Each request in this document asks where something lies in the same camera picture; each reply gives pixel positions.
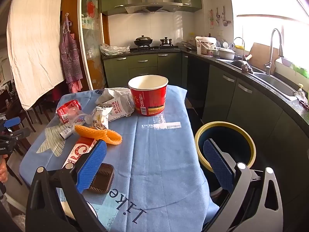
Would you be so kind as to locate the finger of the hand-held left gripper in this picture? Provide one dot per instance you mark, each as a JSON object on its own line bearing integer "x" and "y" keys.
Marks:
{"x": 17, "y": 134}
{"x": 12, "y": 122}

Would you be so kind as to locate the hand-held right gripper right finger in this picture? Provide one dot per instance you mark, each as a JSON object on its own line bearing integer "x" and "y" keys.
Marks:
{"x": 217, "y": 164}

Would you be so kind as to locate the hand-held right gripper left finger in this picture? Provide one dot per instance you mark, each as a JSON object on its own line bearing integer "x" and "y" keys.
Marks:
{"x": 93, "y": 166}

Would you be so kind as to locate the red white milk carton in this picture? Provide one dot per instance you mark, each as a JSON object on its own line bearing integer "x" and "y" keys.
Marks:
{"x": 77, "y": 149}

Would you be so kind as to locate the yellow-rimmed dark trash bin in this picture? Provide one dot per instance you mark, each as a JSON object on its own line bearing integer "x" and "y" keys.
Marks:
{"x": 224, "y": 133}

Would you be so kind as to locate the white yellow snack wrapper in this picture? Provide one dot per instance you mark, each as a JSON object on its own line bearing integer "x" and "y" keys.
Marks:
{"x": 101, "y": 118}

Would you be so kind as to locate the person's left hand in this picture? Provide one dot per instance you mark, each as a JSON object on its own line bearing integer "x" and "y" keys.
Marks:
{"x": 3, "y": 171}

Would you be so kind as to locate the dark brown plastic tray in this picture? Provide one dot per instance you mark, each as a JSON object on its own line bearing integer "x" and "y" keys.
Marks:
{"x": 103, "y": 178}

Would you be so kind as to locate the orange foam net sleeve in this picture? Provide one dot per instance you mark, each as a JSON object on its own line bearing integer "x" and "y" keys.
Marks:
{"x": 96, "y": 134}

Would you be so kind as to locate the dark wooden chair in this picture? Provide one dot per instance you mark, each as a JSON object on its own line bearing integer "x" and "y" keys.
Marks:
{"x": 44, "y": 106}

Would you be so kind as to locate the crumpled clear plastic bottle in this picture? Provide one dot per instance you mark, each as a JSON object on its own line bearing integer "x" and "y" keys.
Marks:
{"x": 79, "y": 118}

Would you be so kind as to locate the crushed red soda can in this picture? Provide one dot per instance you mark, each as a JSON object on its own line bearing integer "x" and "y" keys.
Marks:
{"x": 67, "y": 107}

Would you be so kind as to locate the blue printed tablecloth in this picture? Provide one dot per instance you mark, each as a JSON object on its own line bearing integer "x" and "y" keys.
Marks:
{"x": 157, "y": 162}

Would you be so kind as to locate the green base cabinets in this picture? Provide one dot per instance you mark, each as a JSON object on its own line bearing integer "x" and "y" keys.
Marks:
{"x": 241, "y": 106}

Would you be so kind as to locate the crumpled white-label plastic bottle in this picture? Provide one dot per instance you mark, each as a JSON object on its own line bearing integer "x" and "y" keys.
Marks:
{"x": 120, "y": 108}

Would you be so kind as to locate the white hanging cloth sheet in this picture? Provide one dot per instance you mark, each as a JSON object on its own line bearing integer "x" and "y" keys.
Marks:
{"x": 33, "y": 41}

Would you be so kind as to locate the purple checked apron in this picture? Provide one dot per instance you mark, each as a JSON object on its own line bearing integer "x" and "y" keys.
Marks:
{"x": 70, "y": 60}

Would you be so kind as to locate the red paper noodle bowl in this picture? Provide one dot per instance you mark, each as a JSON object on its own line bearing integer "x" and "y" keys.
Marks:
{"x": 149, "y": 99}

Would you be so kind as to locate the steel kitchen sink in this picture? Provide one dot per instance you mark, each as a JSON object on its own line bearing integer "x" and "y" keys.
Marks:
{"x": 275, "y": 83}

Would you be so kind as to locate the black pan in sink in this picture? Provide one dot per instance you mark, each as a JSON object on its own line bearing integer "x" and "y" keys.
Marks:
{"x": 241, "y": 65}

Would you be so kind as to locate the white enamel pot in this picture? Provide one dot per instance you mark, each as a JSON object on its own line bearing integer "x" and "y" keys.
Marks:
{"x": 227, "y": 54}

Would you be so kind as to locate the glass sliding door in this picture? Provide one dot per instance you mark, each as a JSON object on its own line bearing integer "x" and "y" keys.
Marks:
{"x": 93, "y": 41}

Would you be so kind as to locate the wooden cutting board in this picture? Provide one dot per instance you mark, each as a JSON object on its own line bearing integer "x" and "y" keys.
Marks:
{"x": 260, "y": 55}

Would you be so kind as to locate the clear plastic bag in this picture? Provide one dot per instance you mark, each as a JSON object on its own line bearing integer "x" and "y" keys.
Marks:
{"x": 113, "y": 50}

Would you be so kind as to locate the white plastic bucket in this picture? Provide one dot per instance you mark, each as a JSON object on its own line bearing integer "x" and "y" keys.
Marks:
{"x": 205, "y": 46}

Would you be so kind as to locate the dish rack with dishes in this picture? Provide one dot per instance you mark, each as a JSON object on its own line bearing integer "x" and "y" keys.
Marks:
{"x": 223, "y": 44}

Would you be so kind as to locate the glass pot lid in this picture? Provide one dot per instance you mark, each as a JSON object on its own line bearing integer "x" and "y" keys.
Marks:
{"x": 188, "y": 45}

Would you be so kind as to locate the small white bowl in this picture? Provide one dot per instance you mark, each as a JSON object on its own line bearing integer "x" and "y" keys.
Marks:
{"x": 284, "y": 61}

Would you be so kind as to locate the steel kitchen faucet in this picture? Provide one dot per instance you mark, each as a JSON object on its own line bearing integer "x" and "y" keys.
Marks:
{"x": 272, "y": 50}

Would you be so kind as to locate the black gas stove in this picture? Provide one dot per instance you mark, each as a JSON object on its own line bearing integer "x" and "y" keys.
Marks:
{"x": 154, "y": 48}

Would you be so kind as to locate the black wok with lid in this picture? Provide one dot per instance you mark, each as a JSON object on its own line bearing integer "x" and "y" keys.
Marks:
{"x": 143, "y": 41}

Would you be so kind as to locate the hanging steel ladle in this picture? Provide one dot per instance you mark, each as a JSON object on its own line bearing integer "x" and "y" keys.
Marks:
{"x": 225, "y": 21}

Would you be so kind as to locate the hanging kitchen utensil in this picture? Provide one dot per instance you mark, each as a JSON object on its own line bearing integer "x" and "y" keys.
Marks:
{"x": 217, "y": 17}

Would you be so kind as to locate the kitchen window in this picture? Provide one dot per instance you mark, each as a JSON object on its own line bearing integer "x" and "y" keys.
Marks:
{"x": 265, "y": 9}

